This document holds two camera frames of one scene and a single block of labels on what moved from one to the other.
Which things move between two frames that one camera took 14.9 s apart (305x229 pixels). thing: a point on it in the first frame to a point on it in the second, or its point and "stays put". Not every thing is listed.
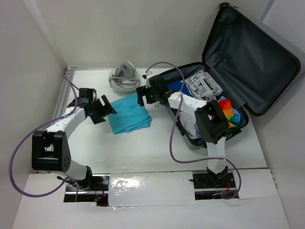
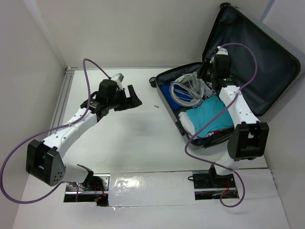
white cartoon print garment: (190, 124) stays put
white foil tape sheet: (151, 188) stays put
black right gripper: (142, 91) to (207, 63)
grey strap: (124, 78) to (193, 84)
